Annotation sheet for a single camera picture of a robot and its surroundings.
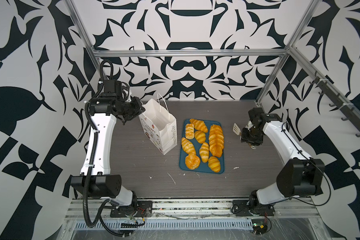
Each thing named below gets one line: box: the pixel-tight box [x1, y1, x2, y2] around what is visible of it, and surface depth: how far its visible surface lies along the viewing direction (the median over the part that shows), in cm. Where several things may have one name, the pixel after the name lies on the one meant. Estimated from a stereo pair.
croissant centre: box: [199, 142, 210, 163], surface depth 92 cm
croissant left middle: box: [181, 137, 197, 155], surface depth 93 cm
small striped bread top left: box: [185, 123, 195, 140], surface depth 101 cm
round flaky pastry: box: [185, 153, 201, 170], surface depth 87 cm
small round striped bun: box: [194, 130, 206, 144], surface depth 98 cm
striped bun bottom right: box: [208, 156, 221, 173], surface depth 87 cm
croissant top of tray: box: [189, 118, 208, 133], surface depth 103 cm
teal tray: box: [179, 118, 225, 174], surface depth 93 cm
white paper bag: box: [138, 93, 178, 155], surface depth 84 cm
